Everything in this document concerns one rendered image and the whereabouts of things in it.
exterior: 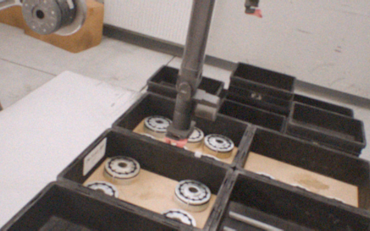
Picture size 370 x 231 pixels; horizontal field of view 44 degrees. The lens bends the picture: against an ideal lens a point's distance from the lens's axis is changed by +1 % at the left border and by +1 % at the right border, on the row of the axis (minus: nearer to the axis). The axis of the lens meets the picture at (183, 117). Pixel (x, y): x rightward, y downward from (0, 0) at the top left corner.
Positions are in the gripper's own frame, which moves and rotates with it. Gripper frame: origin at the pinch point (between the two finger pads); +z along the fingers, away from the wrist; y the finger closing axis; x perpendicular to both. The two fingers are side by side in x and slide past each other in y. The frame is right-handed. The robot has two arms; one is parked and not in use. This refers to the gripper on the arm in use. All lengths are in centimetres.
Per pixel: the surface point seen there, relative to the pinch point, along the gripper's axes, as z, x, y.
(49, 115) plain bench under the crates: 17, 59, 19
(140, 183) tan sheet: 3.9, 4.5, -16.6
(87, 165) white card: -1.5, 18.3, -23.6
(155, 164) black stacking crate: 0.7, 3.3, -9.7
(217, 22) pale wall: 45, 58, 297
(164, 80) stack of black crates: 38, 47, 125
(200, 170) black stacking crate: -2.3, -10.7, -9.5
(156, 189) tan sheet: 4.0, -0.5, -16.4
